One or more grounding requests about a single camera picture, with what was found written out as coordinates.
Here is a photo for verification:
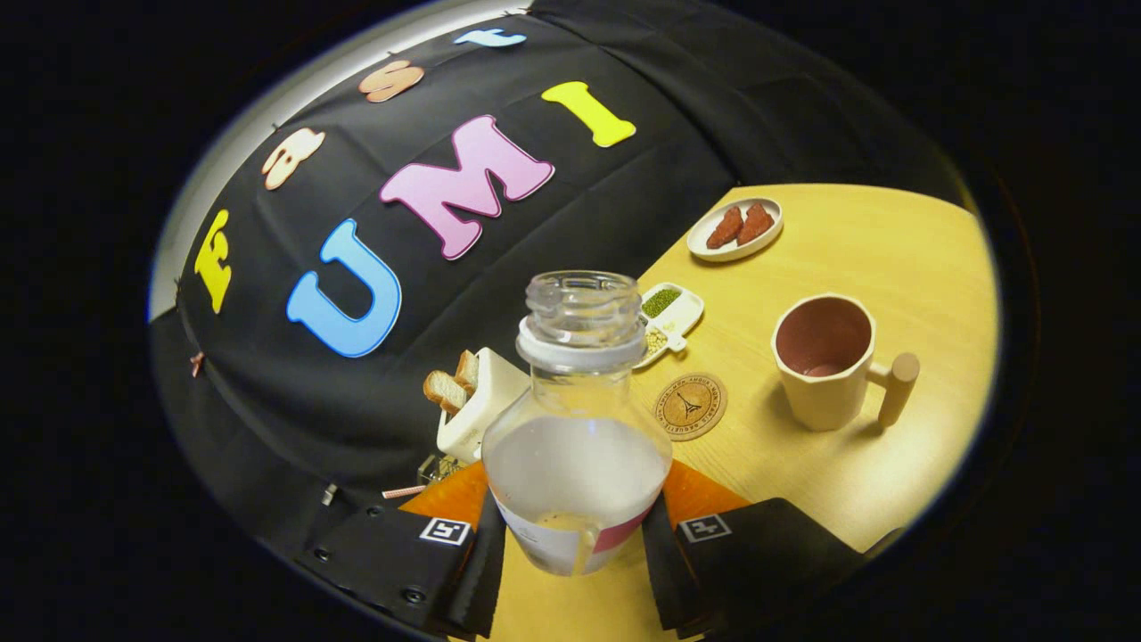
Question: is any red meat piece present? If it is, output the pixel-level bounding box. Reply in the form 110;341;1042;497
736;202;776;246
706;206;744;250

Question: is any white toaster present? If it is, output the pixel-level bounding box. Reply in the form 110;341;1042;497
436;347;531;465

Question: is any white divided dish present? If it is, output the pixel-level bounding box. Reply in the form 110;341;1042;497
633;282;705;370

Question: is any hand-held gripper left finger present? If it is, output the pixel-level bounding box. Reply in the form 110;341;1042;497
299;459;507;638

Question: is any clear juice bottle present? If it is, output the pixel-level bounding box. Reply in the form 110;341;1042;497
481;270;674;577

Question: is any white round plate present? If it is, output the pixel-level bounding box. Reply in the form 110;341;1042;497
686;197;784;263

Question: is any beige cup with wooden handle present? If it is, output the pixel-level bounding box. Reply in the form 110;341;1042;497
771;293;921;432

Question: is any wooden table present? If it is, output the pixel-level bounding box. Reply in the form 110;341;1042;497
446;183;999;642

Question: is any round cork coaster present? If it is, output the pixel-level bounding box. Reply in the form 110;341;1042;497
653;372;728;442

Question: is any metal mesh holder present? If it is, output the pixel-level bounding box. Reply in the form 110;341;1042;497
417;453;464;487

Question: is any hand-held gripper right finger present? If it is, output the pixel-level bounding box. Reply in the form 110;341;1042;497
642;459;906;638

